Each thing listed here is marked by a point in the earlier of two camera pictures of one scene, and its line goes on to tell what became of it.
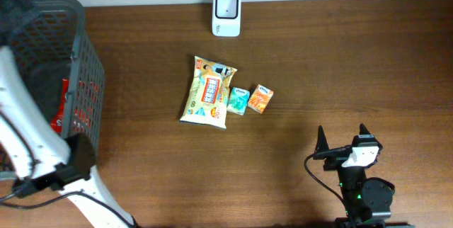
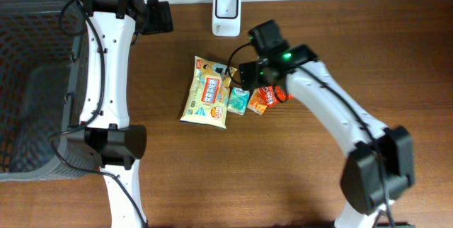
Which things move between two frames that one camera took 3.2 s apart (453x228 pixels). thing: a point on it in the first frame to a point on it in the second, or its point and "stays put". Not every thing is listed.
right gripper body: [335, 158] to [255, 71]
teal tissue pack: [238, 100] stays put
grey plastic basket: [48, 37] stays put
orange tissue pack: [260, 98] stays put
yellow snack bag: [207, 99] stays put
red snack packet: [56, 124] to [272, 94]
